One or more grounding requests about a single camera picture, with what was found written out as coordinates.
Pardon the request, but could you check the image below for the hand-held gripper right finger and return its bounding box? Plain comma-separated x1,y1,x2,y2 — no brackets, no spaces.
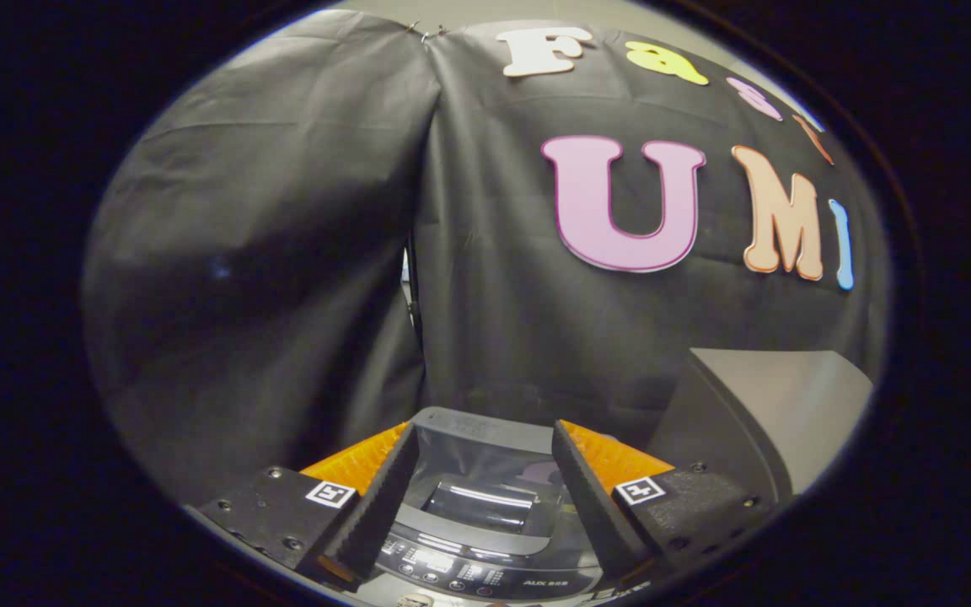
551,419,769,587

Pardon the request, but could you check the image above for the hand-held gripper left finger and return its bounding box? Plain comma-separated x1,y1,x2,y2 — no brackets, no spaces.
186,422,419,591

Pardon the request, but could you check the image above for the dark grey washing machine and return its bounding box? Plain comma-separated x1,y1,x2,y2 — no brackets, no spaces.
351,406,663,606

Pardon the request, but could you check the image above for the grey cabinet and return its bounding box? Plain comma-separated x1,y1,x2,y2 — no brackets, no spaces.
646,348,874,507

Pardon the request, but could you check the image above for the black backdrop cloth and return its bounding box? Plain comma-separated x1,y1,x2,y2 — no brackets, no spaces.
81,8,891,507

